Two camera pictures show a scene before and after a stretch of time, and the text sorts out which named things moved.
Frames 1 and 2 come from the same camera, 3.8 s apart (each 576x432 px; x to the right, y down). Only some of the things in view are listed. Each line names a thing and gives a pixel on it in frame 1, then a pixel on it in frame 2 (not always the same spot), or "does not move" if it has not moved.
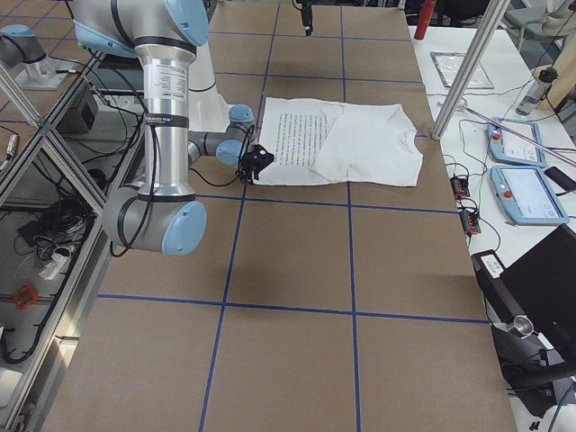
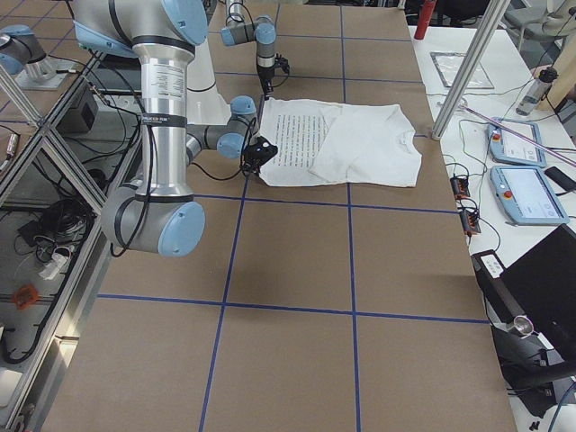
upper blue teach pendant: (506, 147) does not move
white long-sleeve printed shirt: (315, 141) does not move
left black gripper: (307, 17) to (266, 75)
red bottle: (425, 15) does not move
